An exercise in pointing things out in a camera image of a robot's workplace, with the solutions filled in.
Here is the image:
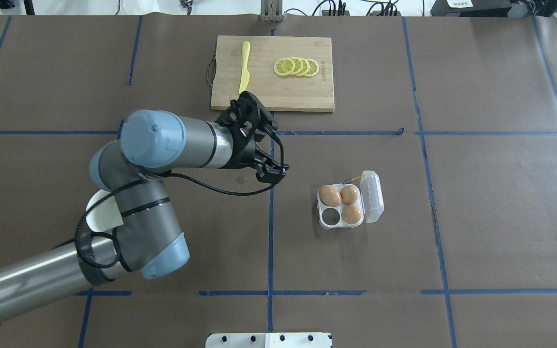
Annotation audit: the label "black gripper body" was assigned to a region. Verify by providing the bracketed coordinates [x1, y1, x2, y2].
[221, 123, 289, 184]

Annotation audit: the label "brown egg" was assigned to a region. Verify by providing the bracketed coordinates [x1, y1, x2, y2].
[318, 185, 342, 207]
[342, 204, 363, 225]
[340, 185, 360, 205]

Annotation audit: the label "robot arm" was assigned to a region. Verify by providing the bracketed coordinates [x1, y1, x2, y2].
[0, 106, 288, 324]

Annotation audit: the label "clear plastic egg box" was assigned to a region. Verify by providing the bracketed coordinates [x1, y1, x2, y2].
[316, 170, 385, 231]

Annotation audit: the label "wooden cutting board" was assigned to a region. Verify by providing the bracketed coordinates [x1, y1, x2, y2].
[210, 35, 335, 112]

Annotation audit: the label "yellow lemon slices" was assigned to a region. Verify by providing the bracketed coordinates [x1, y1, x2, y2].
[273, 57, 322, 78]

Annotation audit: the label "yellow plastic knife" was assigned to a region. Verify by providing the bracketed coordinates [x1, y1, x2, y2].
[238, 41, 250, 93]

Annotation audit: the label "white bowl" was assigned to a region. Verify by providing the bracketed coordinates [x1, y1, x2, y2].
[81, 197, 124, 232]

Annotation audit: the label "aluminium frame post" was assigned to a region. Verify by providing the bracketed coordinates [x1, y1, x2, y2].
[260, 0, 284, 23]

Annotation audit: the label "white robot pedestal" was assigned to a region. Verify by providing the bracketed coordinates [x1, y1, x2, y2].
[205, 332, 334, 348]

